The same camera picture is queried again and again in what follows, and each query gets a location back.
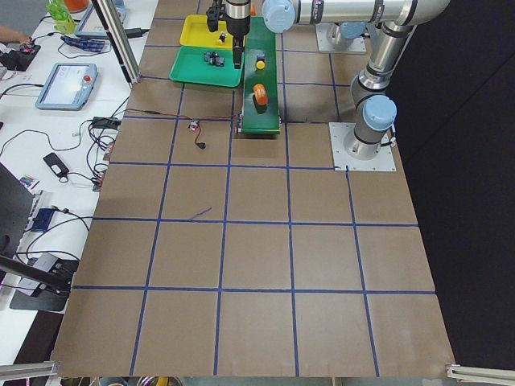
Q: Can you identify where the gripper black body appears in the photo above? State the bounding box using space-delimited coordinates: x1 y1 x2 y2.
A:
206 0 251 37

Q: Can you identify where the orange cylinder with 4680 print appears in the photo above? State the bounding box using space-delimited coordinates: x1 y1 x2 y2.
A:
253 84 269 106

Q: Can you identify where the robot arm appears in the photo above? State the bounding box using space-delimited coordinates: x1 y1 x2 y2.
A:
344 22 414 161
206 0 449 69

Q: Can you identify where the yellow plastic tray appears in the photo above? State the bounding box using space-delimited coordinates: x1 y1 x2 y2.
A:
179 14 233 50

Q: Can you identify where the green plastic tray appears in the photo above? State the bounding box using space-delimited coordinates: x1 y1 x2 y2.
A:
169 46 242 88

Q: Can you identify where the green conveyor belt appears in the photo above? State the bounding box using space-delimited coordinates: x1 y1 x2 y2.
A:
236 16 281 135

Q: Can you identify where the motor speed controller board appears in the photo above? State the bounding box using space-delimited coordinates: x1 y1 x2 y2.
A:
188 120 200 131

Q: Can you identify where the teach pendant far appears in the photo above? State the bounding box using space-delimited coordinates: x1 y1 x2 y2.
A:
75 0 127 39

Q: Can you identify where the teach pendant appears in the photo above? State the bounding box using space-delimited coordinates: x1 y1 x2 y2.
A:
35 63 97 111
75 0 127 39

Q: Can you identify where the blue patterned cloth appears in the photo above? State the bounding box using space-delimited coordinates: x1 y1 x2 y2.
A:
60 35 105 54

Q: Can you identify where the green drink bottle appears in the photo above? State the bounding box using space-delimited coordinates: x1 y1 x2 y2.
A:
46 0 76 35

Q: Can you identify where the black power brick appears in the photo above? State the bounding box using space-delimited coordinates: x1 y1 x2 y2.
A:
91 117 121 129

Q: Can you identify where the teach pendant near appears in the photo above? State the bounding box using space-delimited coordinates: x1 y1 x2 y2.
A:
35 63 97 111

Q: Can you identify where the black phone on desk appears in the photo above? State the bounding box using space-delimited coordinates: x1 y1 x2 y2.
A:
43 153 70 178

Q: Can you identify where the black monitor stand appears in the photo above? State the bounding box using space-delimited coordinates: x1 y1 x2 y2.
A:
1 166 79 312

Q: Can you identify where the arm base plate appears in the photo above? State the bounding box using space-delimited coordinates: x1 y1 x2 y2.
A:
315 22 367 55
328 122 397 172

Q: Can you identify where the aluminium frame post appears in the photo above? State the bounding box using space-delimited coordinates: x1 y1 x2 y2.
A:
92 0 140 84

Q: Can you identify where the red black power wire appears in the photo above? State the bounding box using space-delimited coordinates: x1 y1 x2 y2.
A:
124 108 242 121

